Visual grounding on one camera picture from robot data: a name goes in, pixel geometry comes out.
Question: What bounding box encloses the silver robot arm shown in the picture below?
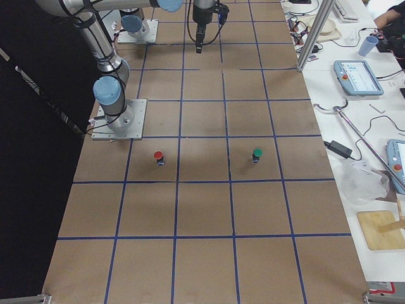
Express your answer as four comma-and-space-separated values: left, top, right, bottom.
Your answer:
115, 1, 229, 54
37, 0, 181, 139

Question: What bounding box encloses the white keyboard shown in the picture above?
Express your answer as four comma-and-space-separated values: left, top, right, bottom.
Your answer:
333, 0, 359, 23

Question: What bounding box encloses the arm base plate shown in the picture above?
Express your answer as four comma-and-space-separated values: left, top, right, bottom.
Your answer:
91, 99, 147, 140
118, 19, 159, 44

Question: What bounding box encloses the aluminium frame post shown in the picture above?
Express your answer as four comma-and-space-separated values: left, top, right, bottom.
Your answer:
296, 0, 335, 72

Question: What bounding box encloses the blue teach pendant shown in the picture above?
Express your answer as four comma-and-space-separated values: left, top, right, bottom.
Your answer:
333, 60, 384, 96
386, 139, 404, 184

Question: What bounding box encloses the clear plastic bag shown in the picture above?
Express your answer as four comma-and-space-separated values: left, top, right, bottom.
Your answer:
337, 160, 390, 204

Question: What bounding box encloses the wooden board stand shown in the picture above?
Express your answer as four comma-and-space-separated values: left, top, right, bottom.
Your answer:
356, 199, 404, 251

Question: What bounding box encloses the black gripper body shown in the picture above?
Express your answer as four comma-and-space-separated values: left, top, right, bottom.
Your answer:
192, 0, 218, 32

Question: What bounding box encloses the blue teach pendant upper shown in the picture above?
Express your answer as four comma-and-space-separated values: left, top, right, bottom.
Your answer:
333, 60, 384, 96

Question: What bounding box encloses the blue teach pendant lower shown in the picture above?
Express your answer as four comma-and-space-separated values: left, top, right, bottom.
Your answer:
386, 139, 404, 184

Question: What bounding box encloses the red push button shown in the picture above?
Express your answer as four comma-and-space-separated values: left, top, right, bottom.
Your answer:
153, 151, 165, 166

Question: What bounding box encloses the metal walking cane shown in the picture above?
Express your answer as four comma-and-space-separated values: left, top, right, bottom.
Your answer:
313, 99, 404, 190

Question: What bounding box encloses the beige tray with bowl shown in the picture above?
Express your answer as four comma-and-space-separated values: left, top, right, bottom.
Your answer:
298, 15, 342, 42

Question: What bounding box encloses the green push button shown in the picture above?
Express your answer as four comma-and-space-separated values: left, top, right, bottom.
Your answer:
252, 148, 263, 163

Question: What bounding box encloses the light blue plastic cup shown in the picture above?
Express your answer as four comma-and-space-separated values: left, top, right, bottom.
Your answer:
358, 35, 379, 56

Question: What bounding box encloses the black power adapter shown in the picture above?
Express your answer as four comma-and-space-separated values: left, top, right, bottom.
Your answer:
327, 141, 352, 158

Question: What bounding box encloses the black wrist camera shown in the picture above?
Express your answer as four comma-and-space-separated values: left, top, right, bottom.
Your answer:
217, 3, 230, 26

